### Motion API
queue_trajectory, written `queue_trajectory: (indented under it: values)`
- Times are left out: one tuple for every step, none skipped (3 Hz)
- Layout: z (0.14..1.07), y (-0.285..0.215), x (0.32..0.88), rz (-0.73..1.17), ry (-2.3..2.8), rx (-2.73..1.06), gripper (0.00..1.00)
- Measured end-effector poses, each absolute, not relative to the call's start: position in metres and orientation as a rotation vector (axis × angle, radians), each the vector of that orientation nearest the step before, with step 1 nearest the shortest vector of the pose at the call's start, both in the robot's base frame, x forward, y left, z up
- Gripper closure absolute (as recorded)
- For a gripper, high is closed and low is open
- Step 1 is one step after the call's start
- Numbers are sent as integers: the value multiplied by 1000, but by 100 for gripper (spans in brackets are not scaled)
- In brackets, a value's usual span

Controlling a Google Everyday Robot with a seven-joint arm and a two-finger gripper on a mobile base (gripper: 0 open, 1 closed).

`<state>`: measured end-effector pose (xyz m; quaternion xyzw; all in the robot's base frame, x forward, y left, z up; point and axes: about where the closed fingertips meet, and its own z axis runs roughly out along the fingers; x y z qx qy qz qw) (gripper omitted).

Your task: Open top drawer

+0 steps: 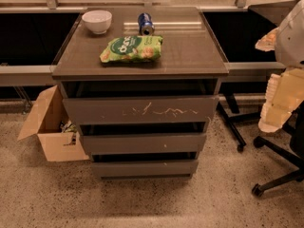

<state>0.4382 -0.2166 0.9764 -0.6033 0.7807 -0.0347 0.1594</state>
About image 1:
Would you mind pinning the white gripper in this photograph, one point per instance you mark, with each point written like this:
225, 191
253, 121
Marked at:
291, 43

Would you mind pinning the grey top drawer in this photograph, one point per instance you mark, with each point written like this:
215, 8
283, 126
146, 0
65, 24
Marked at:
140, 110

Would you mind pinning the grey drawer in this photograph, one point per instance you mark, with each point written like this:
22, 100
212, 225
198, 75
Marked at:
144, 168
137, 144
140, 110

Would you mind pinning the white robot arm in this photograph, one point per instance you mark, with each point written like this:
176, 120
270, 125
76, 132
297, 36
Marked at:
289, 47

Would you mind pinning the grey drawer cabinet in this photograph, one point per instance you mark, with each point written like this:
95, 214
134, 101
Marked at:
190, 65

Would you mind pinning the grey middle drawer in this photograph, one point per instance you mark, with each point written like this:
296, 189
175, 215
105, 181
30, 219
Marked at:
137, 144

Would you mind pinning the grey bottom drawer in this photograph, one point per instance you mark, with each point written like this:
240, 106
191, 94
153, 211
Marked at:
144, 168

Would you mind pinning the open cardboard box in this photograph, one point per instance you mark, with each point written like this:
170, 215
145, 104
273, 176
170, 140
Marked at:
46, 120

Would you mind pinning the blue soda can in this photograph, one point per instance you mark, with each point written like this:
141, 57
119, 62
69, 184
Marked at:
146, 26

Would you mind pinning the green chip bag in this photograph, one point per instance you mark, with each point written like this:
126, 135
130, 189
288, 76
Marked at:
133, 49

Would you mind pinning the white ceramic bowl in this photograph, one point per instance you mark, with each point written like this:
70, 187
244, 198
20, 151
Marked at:
97, 21

